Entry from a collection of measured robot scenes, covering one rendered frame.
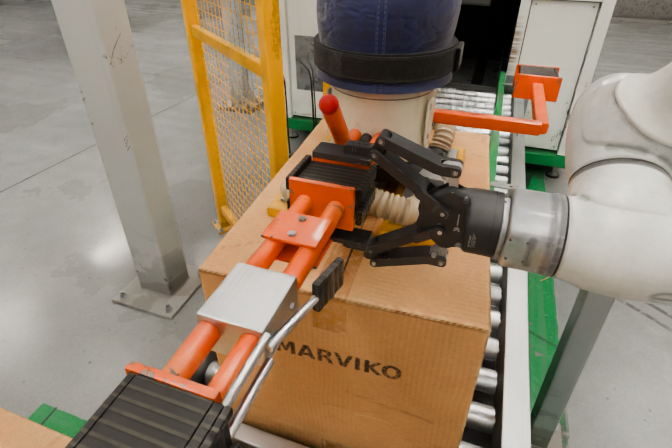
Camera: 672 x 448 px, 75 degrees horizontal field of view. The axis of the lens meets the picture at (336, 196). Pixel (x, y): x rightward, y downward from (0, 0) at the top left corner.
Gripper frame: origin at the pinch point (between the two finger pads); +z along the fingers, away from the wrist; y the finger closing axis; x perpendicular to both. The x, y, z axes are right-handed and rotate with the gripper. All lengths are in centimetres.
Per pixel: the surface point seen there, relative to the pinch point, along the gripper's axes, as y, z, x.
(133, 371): -2.4, 3.5, -30.5
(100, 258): 107, 144, 72
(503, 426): 48, -29, 9
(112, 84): 14, 96, 61
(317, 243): -1.5, -2.8, -11.7
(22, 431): 53, 56, -19
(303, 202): -1.1, 1.8, -4.5
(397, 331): 16.5, -10.6, -4.2
